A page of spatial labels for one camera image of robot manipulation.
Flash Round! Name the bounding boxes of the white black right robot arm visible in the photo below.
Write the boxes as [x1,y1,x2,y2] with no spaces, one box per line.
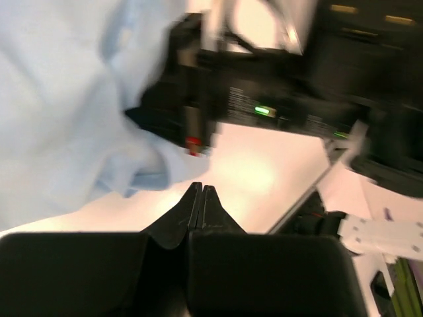
[125,1,422,198]

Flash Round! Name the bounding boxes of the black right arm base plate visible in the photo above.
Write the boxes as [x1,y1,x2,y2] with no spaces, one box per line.
[275,191,346,238]

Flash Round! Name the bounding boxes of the light blue pillowcase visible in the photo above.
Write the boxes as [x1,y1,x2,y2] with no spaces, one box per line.
[1,1,210,230]

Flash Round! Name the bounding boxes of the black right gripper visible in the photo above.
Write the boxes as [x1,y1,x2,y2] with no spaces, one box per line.
[125,13,219,156]

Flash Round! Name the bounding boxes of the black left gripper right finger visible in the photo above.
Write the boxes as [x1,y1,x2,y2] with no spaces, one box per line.
[196,185,246,234]

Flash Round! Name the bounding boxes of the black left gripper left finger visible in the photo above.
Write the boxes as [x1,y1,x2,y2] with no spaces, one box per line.
[145,182,202,249]

